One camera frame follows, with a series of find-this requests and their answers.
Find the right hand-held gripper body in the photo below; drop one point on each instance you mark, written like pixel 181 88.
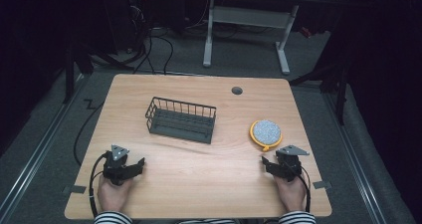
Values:
pixel 289 166

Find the person's right hand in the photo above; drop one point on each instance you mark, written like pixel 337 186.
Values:
pixel 291 195

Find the grey table grommet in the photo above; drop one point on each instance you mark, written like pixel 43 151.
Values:
pixel 237 91

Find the person's striped torso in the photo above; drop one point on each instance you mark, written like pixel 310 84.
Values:
pixel 205 221

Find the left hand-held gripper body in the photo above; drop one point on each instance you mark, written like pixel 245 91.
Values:
pixel 116 171

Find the white-legged desk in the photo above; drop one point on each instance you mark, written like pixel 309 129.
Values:
pixel 252 16

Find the metal floor rail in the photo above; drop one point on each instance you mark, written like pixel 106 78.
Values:
pixel 355 157
pixel 36 157

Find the round yellow grey scrubber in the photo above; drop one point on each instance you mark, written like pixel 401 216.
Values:
pixel 266 133

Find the person's left hand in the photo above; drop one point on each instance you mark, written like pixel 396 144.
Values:
pixel 112 195

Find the dark metal stand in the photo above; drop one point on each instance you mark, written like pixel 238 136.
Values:
pixel 69 71
pixel 338 81

